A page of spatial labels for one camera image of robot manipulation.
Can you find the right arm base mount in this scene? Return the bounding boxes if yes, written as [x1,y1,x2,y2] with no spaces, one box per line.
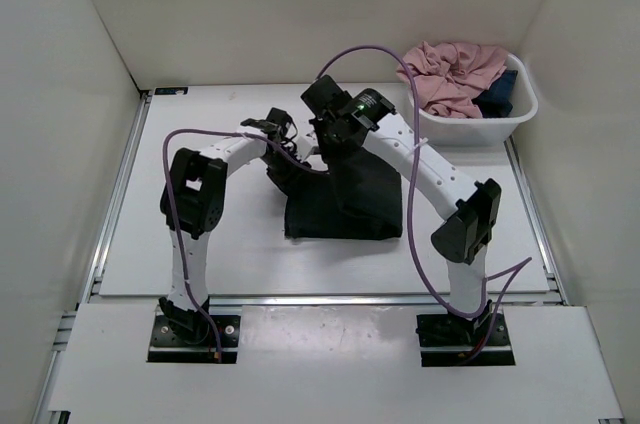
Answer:
[415,301,516,368]

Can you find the aluminium table frame rail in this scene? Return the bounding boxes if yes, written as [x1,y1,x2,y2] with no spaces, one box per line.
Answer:
[29,88,626,424]

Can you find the white plastic laundry tub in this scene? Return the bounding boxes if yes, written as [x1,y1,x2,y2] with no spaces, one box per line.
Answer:
[419,53,539,147]

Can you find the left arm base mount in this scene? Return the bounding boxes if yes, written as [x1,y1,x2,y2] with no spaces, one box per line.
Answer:
[147,297,241,364]

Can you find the small blue label sticker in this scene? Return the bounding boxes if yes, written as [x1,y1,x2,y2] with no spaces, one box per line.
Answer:
[154,87,189,96]

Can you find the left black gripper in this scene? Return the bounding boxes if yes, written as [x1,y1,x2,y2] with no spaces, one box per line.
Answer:
[259,145,310,199]

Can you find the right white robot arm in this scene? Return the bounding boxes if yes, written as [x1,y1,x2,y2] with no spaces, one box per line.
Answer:
[301,75,501,344]

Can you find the dark blue garment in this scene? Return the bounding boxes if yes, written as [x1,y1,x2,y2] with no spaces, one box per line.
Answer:
[472,70,518,119]

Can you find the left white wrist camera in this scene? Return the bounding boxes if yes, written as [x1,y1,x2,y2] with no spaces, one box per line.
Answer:
[295,135,320,166]

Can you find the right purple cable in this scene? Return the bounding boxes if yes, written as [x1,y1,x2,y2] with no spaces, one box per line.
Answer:
[313,44,533,360]

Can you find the pink garment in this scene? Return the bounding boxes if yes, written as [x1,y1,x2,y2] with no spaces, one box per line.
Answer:
[396,42,508,119]

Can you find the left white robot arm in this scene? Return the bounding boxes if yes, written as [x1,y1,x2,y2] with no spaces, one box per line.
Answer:
[159,108,310,345]

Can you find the black denim trousers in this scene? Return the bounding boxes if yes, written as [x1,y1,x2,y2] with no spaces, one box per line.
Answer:
[283,149,403,241]

